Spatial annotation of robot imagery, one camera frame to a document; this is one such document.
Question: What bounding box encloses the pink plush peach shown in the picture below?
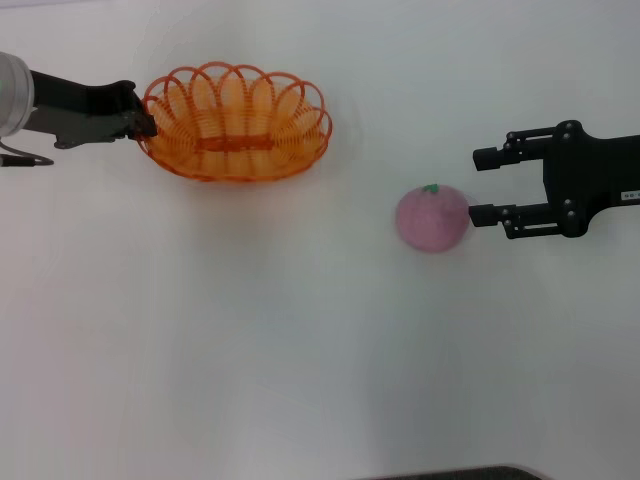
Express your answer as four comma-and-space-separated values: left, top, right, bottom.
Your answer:
394, 183, 472, 255

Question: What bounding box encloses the dark rounded robot base edge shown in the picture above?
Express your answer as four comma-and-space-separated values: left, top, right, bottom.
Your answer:
349, 464, 546, 480

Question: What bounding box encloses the orange plastic wire basket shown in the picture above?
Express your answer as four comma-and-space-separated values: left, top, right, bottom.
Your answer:
141, 61, 335, 183

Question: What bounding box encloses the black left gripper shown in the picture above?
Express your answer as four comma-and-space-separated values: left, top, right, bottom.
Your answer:
22, 69, 159, 150

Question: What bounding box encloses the thin dark left arm cable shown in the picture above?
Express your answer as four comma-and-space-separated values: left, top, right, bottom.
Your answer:
0, 142, 55, 169

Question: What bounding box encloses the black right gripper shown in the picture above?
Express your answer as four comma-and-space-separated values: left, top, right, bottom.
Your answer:
468, 119, 640, 240

